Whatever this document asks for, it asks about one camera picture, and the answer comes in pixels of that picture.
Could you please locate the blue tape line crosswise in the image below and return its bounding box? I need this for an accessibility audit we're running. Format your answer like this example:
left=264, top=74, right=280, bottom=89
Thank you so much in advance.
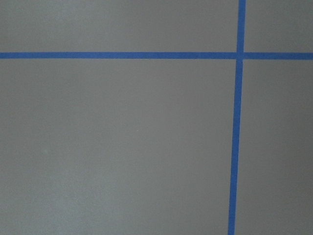
left=0, top=52, right=313, bottom=60

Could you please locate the blue tape line lengthwise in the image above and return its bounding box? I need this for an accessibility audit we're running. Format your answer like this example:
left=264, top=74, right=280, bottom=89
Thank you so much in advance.
left=227, top=0, right=246, bottom=235

